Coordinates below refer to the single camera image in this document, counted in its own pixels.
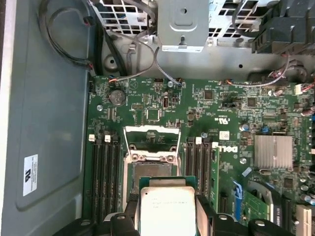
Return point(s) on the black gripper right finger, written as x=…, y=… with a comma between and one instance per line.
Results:
x=211, y=223

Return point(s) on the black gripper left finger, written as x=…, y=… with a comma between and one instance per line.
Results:
x=125, y=226

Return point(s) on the CPU with silver top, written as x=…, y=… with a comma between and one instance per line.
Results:
x=167, y=209

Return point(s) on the metal socket cover frame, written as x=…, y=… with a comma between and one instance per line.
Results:
x=137, y=128

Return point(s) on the black expansion slot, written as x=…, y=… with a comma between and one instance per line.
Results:
x=224, y=201

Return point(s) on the blue expansion slot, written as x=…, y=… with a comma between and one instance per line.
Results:
x=238, y=190

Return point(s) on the CPU socket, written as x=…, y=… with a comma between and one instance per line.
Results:
x=150, y=169

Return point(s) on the white expansion slot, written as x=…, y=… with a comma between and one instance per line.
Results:
x=304, y=221

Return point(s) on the green RAM stick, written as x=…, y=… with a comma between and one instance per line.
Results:
x=216, y=179

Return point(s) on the silver finned heatsink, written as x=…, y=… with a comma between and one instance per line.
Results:
x=273, y=152

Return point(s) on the green motherboard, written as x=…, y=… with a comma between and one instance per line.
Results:
x=209, y=118

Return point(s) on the white case sticker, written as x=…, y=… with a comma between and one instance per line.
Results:
x=30, y=174

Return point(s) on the black square chip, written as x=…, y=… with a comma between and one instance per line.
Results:
x=154, y=115

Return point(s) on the black PC case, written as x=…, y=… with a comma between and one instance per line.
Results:
x=49, y=123

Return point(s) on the round coin battery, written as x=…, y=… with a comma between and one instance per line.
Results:
x=117, y=97

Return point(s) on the silver internal USB port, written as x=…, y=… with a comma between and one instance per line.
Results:
x=165, y=102

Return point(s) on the metal disk bay cage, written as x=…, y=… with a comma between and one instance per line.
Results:
x=182, y=29

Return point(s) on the black plastic air duct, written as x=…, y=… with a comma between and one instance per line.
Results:
x=283, y=37

